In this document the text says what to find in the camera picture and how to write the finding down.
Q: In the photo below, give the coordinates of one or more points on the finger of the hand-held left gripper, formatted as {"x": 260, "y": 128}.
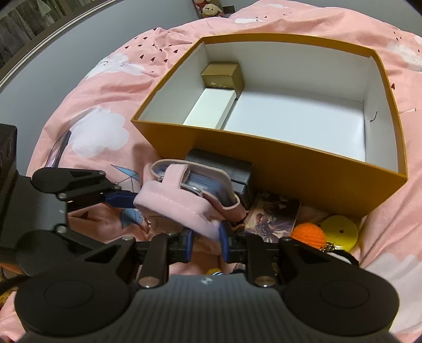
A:
{"x": 122, "y": 199}
{"x": 85, "y": 239}

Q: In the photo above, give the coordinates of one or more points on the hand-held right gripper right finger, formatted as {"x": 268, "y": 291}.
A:
{"x": 225, "y": 244}

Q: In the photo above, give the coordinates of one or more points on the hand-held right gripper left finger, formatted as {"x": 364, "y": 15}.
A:
{"x": 188, "y": 243}

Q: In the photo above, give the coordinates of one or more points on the pink fabric pouch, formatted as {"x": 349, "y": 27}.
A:
{"x": 171, "y": 204}

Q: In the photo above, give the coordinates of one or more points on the illustrated card box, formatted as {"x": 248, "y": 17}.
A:
{"x": 273, "y": 217}

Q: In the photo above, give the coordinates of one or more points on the dark grey box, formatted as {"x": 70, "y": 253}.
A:
{"x": 230, "y": 168}

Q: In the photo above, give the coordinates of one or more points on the orange cardboard box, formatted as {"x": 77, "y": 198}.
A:
{"x": 263, "y": 158}

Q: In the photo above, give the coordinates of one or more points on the dark phone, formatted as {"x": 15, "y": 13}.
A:
{"x": 59, "y": 148}

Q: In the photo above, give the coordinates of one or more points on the orange crochet ball charm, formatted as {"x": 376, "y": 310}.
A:
{"x": 308, "y": 235}

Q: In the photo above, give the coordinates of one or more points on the pink printed blanket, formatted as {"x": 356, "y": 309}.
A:
{"x": 108, "y": 99}

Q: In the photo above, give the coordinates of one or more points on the yellow round case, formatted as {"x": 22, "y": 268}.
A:
{"x": 341, "y": 231}

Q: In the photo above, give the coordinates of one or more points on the white flat box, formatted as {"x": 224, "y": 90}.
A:
{"x": 211, "y": 108}

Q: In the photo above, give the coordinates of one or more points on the small gold box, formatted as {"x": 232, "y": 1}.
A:
{"x": 221, "y": 79}

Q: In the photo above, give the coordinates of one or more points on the grey framed window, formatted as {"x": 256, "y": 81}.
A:
{"x": 39, "y": 36}

